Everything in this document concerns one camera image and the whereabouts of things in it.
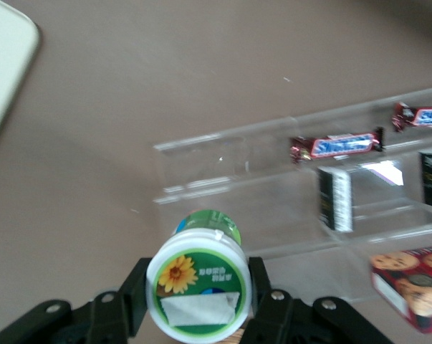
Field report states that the red cookie box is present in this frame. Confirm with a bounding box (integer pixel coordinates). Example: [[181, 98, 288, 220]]
[[368, 244, 432, 335]]

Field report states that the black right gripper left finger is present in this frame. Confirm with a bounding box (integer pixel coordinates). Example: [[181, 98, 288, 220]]
[[0, 257, 151, 344]]

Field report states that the Snickers chocolate bar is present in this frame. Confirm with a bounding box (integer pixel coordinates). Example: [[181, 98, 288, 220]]
[[390, 101, 432, 133], [289, 126, 386, 166]]

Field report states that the green gum bottle white lid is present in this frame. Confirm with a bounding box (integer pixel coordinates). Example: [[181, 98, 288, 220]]
[[145, 209, 255, 343]]

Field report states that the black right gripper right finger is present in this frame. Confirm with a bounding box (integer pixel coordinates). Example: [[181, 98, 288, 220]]
[[239, 257, 395, 344]]

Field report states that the cream rectangular plastic tray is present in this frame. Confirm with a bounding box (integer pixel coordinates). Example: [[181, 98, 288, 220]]
[[0, 0, 42, 156]]

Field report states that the clear acrylic display shelf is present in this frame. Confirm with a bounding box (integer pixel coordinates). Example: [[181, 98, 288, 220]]
[[152, 84, 432, 302]]

